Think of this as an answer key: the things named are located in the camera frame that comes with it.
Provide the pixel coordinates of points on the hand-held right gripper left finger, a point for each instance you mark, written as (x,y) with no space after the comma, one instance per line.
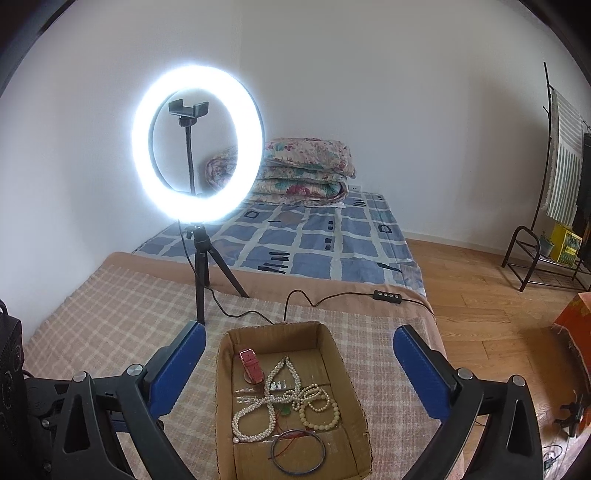
(180,369)

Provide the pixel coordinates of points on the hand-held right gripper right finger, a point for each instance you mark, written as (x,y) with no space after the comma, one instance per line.
(422,369)

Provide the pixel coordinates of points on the cardboard box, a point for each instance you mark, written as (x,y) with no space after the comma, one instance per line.
(332,350)

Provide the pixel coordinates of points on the green pendant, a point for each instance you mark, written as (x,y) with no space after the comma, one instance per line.
(286,409)

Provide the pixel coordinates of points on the beige plaid blanket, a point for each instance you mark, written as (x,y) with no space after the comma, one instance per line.
(115,314)

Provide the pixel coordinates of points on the black tripod stand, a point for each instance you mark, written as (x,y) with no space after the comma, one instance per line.
(201,277)

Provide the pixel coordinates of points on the tan blanket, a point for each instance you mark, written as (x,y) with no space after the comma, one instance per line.
(268,286)

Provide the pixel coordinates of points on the thin metal bangle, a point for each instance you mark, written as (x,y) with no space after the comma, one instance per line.
(271,452)

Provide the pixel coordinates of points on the small black floor stand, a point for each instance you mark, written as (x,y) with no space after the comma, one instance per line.
(570,415)

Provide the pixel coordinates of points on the black metal clothes rack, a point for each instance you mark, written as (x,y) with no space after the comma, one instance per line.
(517,244)

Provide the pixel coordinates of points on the orange cloth covered furniture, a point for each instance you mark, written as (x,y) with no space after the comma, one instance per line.
(577,323)

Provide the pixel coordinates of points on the blue checked bed sheet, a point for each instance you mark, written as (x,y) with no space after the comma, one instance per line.
(314,240)

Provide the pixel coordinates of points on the small potted plant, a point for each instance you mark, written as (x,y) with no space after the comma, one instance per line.
(545,244)

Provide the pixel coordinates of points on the yellow box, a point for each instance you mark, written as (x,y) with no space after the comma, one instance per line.
(565,244)

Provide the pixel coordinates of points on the folded floral quilt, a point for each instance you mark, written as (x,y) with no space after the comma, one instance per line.
(304,161)

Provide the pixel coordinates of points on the striped hanging cloth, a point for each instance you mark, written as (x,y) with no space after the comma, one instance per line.
(563,175)

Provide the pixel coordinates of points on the dark hanging clothes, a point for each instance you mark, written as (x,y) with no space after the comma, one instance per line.
(585,184)

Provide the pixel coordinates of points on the black phone holder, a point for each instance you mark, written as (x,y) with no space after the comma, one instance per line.
(188,108)

